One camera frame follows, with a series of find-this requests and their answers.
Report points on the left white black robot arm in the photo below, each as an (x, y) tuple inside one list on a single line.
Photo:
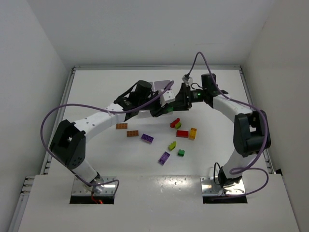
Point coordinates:
[(68, 144)]

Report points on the metal base plate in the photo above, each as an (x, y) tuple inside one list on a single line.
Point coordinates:
[(210, 188), (107, 187)]

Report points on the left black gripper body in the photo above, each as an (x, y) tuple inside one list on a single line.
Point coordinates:
[(155, 111)]

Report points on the white divided container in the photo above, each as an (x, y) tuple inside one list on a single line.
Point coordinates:
[(145, 93), (160, 85)]

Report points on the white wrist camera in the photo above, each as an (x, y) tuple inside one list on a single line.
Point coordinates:
[(167, 98), (187, 80)]

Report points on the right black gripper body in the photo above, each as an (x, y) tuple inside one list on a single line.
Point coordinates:
[(183, 97)]

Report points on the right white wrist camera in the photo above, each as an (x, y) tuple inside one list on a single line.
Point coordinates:
[(187, 80)]

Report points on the left white divided container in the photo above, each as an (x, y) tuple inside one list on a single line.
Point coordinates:
[(145, 93)]

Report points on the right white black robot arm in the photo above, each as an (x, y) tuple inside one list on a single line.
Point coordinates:
[(250, 134)]

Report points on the green two-by-two lego brick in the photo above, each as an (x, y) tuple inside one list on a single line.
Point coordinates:
[(169, 110)]

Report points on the purple butterfly lego brick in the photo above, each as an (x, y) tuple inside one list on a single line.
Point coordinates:
[(146, 138)]

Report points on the dark green lego brick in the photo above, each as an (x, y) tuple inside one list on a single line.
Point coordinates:
[(181, 153)]

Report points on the orange lego plate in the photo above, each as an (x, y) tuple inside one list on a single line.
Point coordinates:
[(133, 133), (121, 126)]

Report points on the yellow lego brick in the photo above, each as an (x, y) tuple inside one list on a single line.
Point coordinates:
[(193, 133)]

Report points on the right white divided container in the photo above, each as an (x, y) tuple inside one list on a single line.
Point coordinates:
[(160, 85)]

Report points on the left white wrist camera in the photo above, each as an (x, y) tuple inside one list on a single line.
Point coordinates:
[(167, 98)]

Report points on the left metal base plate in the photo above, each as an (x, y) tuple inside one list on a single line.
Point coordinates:
[(107, 187)]

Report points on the lime green lego brick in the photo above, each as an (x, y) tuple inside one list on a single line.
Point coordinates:
[(172, 146)]

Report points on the small lime lego brick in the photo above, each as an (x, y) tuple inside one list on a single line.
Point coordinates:
[(178, 125)]

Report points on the small red lego brick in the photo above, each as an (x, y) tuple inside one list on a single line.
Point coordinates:
[(173, 123)]

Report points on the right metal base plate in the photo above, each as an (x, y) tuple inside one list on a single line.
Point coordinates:
[(210, 188)]

